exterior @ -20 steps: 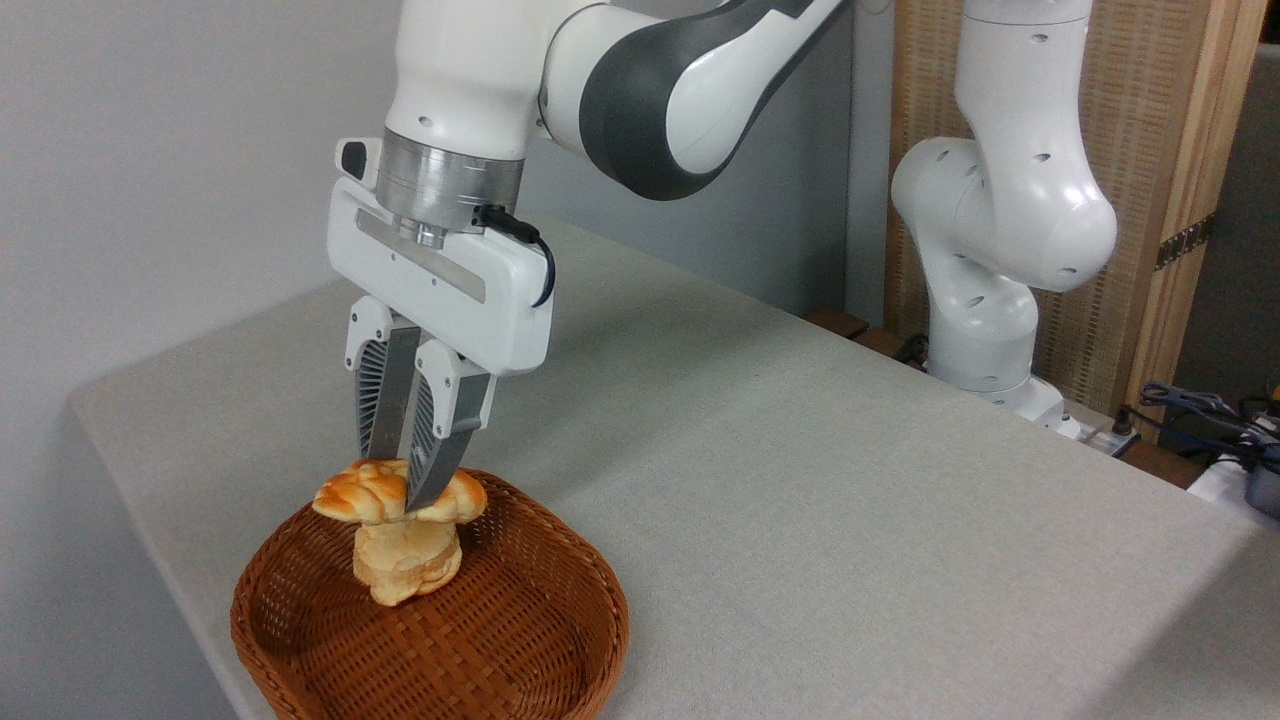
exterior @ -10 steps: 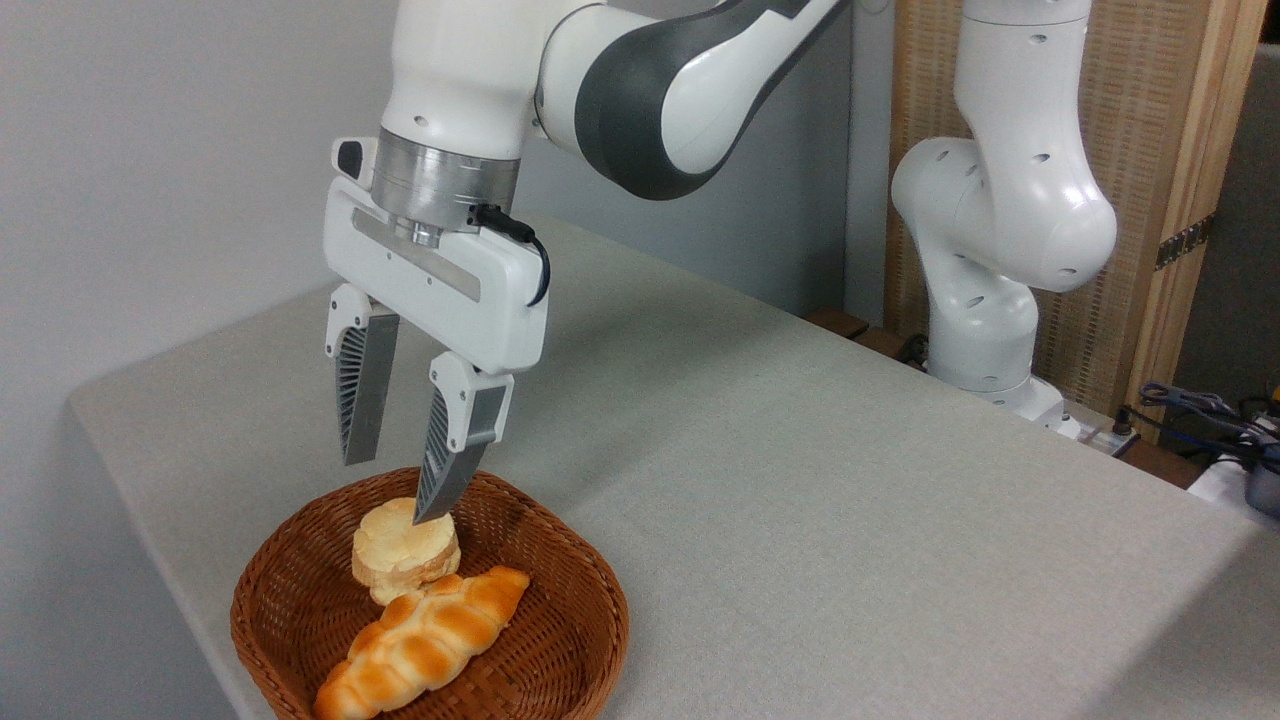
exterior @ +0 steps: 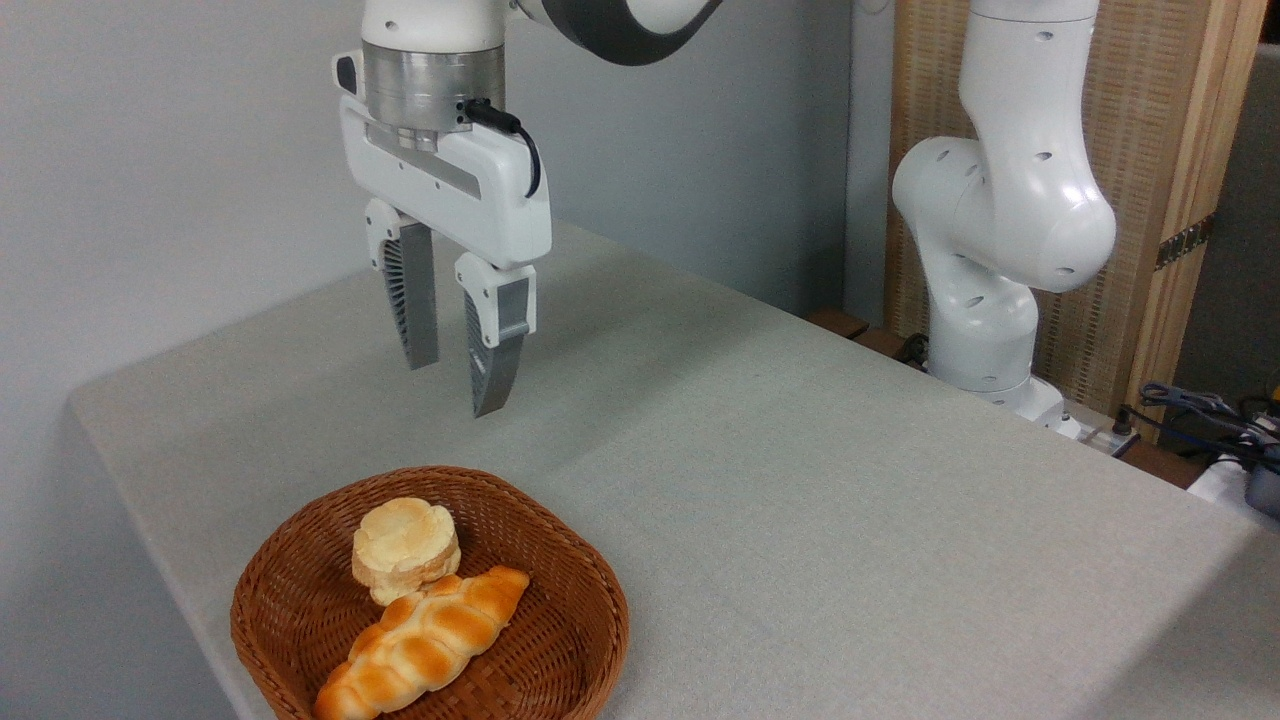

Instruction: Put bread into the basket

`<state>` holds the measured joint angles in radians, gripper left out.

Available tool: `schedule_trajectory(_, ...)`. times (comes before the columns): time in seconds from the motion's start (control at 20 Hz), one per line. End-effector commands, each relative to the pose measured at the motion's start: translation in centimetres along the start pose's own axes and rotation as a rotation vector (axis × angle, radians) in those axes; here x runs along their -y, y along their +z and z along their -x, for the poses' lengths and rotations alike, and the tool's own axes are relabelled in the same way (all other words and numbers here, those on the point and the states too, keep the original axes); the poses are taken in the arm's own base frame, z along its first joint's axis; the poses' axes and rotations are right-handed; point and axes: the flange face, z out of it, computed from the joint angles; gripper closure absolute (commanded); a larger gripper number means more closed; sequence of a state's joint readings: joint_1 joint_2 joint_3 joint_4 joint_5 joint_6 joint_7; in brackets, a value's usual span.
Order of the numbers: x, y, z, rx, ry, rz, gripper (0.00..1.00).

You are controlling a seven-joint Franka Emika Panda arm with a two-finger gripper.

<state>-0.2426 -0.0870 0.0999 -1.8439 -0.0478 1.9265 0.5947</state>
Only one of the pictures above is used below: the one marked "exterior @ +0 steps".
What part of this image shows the round pale bread bun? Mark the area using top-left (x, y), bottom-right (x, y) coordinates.
top-left (351, 496), bottom-right (463, 607)

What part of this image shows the wooden woven screen panel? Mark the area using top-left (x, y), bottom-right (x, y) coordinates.
top-left (884, 0), bottom-right (1271, 443)

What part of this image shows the brass hinge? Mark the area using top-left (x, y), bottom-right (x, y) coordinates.
top-left (1155, 213), bottom-right (1217, 272)

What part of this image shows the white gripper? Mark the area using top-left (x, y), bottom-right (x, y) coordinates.
top-left (332, 50), bottom-right (553, 419)

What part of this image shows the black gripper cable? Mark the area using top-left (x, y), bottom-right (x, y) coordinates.
top-left (462, 96), bottom-right (543, 200)

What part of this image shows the brown wooden ledge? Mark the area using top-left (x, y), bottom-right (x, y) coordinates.
top-left (804, 307), bottom-right (872, 342)

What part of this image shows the grey tablecloth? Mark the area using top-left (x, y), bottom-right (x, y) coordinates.
top-left (68, 220), bottom-right (1280, 720)

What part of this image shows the brown wicker basket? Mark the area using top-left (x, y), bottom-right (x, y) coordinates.
top-left (230, 465), bottom-right (631, 720)

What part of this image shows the blue-grey cable bundle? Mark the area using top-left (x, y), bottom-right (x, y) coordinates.
top-left (1138, 380), bottom-right (1280, 463)

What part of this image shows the white and grey device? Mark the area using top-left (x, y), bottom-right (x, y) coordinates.
top-left (1186, 452), bottom-right (1280, 529)

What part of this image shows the braided golden bread loaf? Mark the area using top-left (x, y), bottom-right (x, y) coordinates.
top-left (313, 565), bottom-right (531, 720)

